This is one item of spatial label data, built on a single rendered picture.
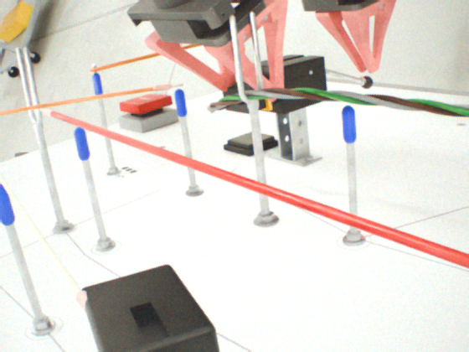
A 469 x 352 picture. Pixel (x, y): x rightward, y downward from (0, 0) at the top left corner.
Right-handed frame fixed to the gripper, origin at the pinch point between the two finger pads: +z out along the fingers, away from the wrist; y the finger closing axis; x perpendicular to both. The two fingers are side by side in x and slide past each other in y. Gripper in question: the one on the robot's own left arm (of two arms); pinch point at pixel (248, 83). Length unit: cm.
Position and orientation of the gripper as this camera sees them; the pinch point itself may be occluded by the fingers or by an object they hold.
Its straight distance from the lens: 41.2
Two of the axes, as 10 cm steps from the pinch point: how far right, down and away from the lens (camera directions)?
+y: 6.4, 2.4, -7.3
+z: 4.4, 6.7, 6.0
